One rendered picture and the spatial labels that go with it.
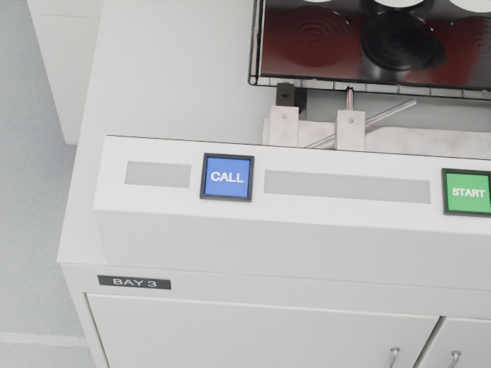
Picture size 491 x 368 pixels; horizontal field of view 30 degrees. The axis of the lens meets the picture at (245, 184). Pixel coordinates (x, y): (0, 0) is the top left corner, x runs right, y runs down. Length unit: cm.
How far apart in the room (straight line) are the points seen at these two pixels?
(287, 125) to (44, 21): 76
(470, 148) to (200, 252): 35
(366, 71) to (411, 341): 37
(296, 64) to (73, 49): 72
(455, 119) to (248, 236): 37
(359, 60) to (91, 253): 41
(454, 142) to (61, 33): 87
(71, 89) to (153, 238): 91
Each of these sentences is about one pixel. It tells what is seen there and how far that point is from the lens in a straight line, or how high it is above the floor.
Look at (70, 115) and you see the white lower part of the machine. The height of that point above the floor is 20.
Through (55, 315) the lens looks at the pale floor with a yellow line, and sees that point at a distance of 199.
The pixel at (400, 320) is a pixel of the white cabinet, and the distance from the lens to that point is 121.
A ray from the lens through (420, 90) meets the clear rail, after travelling 116.
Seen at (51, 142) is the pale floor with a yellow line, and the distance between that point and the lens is 219.
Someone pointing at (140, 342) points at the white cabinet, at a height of 57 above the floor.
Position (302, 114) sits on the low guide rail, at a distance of 118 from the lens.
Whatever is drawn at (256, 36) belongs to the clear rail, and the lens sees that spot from 118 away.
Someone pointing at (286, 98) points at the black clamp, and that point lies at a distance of 112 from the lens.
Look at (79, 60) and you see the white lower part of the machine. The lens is 182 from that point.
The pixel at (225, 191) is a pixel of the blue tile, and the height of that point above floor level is 96.
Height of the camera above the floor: 182
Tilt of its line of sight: 60 degrees down
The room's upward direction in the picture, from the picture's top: 3 degrees clockwise
